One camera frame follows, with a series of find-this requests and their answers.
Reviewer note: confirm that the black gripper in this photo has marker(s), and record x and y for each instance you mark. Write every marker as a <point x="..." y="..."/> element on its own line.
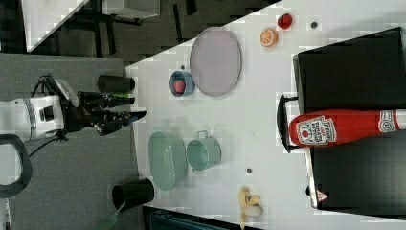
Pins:
<point x="88" y="110"/>

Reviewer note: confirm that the black cylinder upper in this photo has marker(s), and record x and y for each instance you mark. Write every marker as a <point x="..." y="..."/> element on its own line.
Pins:
<point x="114" y="84"/>

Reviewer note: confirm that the black cylinder lower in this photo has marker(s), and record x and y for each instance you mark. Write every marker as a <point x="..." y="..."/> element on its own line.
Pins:
<point x="133" y="194"/>

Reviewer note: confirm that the grey round plate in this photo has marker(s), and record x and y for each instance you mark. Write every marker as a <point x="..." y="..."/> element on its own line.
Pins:
<point x="215" y="61"/>

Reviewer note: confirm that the peeled toy banana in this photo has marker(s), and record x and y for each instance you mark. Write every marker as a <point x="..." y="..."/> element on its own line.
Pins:
<point x="249" y="206"/>

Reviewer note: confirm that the green metal pot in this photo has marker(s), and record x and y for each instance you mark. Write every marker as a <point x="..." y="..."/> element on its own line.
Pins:
<point x="203" y="152"/>

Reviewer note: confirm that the green marker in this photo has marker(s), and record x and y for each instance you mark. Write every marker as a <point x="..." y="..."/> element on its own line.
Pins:
<point x="125" y="95"/>

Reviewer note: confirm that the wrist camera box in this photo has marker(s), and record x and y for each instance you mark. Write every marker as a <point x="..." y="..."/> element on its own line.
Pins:
<point x="62" y="93"/>

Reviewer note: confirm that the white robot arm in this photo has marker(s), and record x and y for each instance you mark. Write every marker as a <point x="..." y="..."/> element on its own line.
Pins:
<point x="42" y="117"/>

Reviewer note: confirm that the orange slice toy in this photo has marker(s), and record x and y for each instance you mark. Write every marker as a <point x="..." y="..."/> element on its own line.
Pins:
<point x="268" y="37"/>

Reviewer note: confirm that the red toy strawberry in bowl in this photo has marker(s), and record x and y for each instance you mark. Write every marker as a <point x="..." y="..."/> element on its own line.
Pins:
<point x="179" y="86"/>

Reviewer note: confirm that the small blue bowl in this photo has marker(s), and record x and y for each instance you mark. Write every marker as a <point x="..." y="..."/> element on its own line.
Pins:
<point x="187" y="78"/>

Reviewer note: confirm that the black toaster oven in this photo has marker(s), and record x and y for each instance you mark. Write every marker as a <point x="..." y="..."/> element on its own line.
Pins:
<point x="365" y="177"/>

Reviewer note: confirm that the red ketchup bottle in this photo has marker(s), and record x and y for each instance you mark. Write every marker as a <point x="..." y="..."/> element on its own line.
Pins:
<point x="334" y="127"/>

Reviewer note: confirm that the green oval colander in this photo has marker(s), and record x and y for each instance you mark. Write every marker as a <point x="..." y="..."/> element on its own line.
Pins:
<point x="167" y="160"/>

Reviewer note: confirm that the black cylinder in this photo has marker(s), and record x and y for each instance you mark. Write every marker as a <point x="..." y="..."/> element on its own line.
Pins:
<point x="114" y="84"/>
<point x="133" y="194"/>

